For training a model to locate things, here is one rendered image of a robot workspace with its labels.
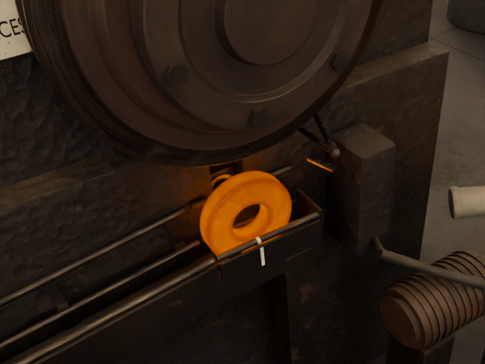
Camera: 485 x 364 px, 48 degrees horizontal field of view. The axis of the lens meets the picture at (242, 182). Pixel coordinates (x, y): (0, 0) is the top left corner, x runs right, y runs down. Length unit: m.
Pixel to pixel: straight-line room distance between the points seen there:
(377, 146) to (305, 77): 0.31
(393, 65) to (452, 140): 1.45
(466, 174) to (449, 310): 1.25
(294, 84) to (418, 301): 0.54
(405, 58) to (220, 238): 0.48
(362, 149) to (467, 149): 1.51
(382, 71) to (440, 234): 1.06
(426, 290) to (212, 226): 0.44
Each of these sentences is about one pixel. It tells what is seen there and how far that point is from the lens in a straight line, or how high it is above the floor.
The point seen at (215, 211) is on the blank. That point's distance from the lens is 0.83.
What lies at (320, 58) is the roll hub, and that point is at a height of 1.04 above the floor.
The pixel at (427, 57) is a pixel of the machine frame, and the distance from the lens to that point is 1.08.
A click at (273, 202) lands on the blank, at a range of 0.88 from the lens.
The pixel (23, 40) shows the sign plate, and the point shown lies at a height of 1.08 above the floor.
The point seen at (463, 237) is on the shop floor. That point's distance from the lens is 1.99.
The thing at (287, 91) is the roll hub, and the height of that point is 1.01.
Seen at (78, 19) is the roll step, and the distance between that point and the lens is 0.60.
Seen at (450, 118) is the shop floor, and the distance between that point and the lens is 2.62.
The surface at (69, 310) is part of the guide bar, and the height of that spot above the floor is 0.68.
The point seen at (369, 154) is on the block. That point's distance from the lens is 0.92.
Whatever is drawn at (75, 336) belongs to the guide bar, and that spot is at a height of 0.69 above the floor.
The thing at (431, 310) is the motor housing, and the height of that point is 0.52.
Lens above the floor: 1.32
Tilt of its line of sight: 37 degrees down
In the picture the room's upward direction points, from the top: 7 degrees counter-clockwise
